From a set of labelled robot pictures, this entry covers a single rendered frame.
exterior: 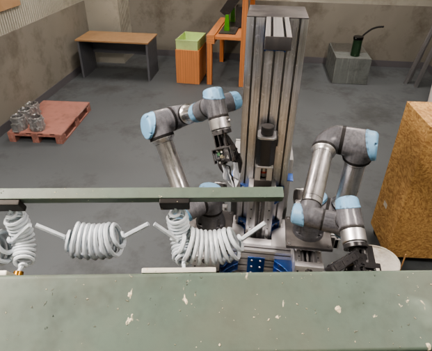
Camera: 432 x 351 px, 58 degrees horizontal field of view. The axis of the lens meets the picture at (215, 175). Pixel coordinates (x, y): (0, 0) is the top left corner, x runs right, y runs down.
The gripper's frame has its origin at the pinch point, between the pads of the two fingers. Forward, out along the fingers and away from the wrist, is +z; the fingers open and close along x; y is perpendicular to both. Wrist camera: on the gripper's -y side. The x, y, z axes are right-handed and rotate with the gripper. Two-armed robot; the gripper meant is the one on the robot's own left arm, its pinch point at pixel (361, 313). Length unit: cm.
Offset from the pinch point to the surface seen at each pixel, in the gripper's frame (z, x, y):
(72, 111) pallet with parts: -306, 385, -98
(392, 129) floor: -274, 233, 310
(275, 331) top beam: 9, -47, -55
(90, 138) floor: -253, 358, -70
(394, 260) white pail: -53, 114, 137
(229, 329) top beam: 9, -45, -60
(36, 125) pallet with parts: -257, 356, -133
